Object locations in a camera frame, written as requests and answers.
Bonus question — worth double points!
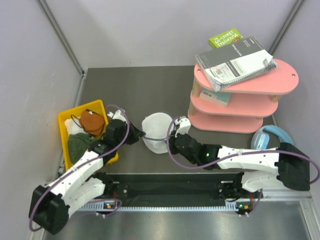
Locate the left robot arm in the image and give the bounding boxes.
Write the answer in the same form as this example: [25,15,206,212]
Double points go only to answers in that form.
[28,119,145,235]

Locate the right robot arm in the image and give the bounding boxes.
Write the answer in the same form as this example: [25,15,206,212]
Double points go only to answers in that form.
[166,134,311,198]

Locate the orange bra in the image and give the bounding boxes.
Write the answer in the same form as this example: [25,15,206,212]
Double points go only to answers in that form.
[79,109,105,136]

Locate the green garment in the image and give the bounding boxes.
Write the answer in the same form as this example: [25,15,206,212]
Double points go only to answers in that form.
[67,133,93,165]

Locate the white garment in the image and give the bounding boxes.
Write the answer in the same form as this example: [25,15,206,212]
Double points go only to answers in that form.
[64,118,87,136]

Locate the yellow plastic bin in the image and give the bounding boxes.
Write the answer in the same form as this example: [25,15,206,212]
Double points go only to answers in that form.
[57,99,109,171]

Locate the teal paperback book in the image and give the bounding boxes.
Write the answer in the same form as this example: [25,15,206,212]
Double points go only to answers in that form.
[199,88,232,107]

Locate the light blue headphones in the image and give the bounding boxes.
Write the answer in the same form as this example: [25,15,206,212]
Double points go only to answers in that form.
[250,125,295,152]

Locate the pink three-tier shelf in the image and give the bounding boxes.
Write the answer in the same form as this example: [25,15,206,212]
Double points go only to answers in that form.
[187,59,299,134]

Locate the grey spiral-bound manual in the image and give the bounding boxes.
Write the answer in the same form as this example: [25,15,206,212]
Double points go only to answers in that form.
[195,36,278,92]

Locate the green treehouse book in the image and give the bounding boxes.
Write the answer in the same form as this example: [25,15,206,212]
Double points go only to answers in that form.
[208,28,244,49]

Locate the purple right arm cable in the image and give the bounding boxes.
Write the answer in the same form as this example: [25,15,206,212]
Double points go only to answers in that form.
[165,116,320,185]

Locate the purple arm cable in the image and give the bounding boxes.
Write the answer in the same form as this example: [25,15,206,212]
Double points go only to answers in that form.
[165,116,320,185]
[28,103,131,232]

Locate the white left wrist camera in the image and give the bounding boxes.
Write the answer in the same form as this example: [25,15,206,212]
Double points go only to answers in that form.
[107,110,127,123]

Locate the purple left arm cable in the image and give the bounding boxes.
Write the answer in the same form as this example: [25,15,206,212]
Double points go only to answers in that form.
[28,103,131,232]

